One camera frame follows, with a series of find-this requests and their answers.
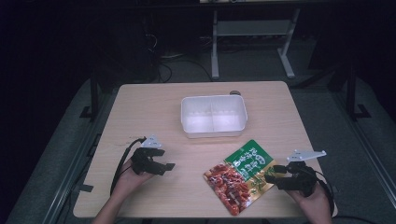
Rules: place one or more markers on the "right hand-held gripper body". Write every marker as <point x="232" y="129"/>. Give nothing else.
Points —
<point x="302" y="174"/>

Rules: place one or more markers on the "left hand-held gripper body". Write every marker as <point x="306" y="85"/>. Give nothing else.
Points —
<point x="141" y="160"/>

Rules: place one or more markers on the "green and red snack packet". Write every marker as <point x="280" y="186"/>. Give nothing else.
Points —
<point x="236" y="180"/>

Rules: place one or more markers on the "person's left hand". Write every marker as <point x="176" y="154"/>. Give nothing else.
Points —
<point x="130" y="182"/>

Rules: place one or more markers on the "person's right hand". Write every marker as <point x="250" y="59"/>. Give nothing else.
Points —
<point x="313" y="203"/>

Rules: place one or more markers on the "white plastic container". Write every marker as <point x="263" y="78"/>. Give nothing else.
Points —
<point x="213" y="116"/>

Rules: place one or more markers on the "black metal stand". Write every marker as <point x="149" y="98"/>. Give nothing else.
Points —
<point x="353" y="93"/>
<point x="93" y="96"/>

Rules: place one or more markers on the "dark round table grommet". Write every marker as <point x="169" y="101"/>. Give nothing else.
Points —
<point x="235" y="92"/>

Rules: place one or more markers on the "black table edge bracket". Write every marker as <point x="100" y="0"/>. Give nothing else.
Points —
<point x="84" y="188"/>

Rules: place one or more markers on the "white metal desk frame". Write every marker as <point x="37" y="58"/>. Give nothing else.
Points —
<point x="253" y="28"/>

